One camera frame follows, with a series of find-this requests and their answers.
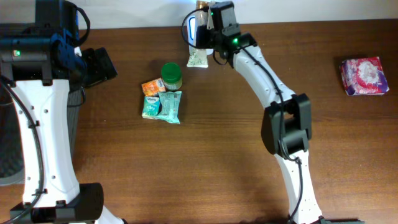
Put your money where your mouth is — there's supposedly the white cream tube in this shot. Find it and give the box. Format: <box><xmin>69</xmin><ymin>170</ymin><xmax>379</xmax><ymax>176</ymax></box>
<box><xmin>187</xmin><ymin>11</ymin><xmax>208</xmax><ymax>68</ymax></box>

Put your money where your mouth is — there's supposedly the green lid jar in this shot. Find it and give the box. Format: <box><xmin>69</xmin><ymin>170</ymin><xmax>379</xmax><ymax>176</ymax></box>
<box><xmin>161</xmin><ymin>63</ymin><xmax>182</xmax><ymax>91</ymax></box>

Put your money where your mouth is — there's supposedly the orange Kleenex tissue pack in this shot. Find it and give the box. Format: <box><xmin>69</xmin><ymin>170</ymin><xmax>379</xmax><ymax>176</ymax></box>
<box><xmin>141</xmin><ymin>78</ymin><xmax>166</xmax><ymax>96</ymax></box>

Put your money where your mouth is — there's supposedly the teal Kleenex tissue pack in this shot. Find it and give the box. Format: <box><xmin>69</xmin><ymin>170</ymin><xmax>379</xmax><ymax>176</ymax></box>
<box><xmin>142</xmin><ymin>96</ymin><xmax>160</xmax><ymax>119</ymax></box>

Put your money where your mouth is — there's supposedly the teal snack pouch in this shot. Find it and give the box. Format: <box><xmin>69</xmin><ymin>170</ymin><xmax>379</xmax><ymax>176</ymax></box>
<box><xmin>156</xmin><ymin>91</ymin><xmax>182</xmax><ymax>124</ymax></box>

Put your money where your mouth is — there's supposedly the red purple package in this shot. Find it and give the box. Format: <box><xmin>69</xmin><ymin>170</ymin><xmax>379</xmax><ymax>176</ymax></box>
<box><xmin>340</xmin><ymin>57</ymin><xmax>389</xmax><ymax>96</ymax></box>

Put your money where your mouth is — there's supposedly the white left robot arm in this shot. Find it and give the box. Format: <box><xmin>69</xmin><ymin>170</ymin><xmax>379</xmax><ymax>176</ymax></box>
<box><xmin>1</xmin><ymin>1</ymin><xmax>123</xmax><ymax>223</ymax></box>

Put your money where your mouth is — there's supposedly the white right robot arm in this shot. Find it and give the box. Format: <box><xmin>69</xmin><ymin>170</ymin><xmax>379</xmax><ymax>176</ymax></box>
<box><xmin>193</xmin><ymin>1</ymin><xmax>329</xmax><ymax>223</ymax></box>

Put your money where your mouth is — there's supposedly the white barcode scanner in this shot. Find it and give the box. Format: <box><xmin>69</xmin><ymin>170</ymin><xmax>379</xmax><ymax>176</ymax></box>
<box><xmin>187</xmin><ymin>13</ymin><xmax>208</xmax><ymax>45</ymax></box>

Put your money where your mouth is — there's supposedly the grey plastic basket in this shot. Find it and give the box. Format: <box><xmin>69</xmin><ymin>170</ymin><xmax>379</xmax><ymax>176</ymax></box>
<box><xmin>1</xmin><ymin>86</ymin><xmax>81</xmax><ymax>186</ymax></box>

